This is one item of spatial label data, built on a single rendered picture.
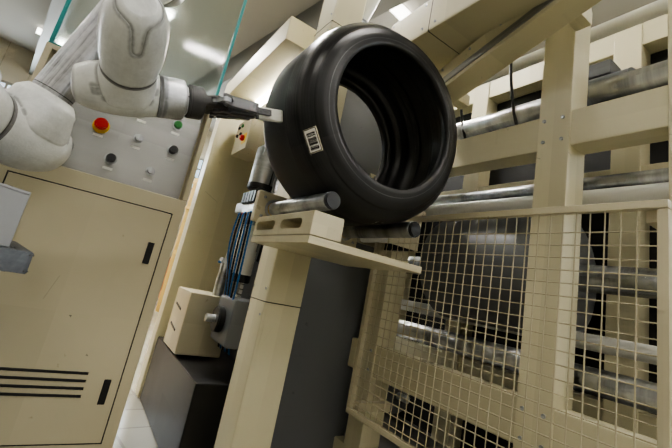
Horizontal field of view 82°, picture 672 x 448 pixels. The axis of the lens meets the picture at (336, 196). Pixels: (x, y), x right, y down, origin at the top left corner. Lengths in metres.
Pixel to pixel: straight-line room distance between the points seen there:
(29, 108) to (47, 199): 0.36
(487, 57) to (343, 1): 0.59
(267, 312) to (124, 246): 0.54
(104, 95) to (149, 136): 0.71
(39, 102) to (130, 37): 0.51
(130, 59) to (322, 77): 0.43
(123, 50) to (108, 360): 1.04
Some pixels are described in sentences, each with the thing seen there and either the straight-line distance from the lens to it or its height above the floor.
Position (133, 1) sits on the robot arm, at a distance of 0.77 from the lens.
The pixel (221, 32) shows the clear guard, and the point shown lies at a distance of 1.78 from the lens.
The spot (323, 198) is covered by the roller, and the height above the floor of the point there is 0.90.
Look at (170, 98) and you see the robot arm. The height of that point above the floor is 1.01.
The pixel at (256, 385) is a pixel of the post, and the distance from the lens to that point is 1.31.
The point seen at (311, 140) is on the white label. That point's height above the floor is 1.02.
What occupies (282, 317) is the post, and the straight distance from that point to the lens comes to 1.30.
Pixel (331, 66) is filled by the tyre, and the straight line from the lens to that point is 1.01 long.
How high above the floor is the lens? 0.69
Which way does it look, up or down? 14 degrees up
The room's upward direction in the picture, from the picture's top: 12 degrees clockwise
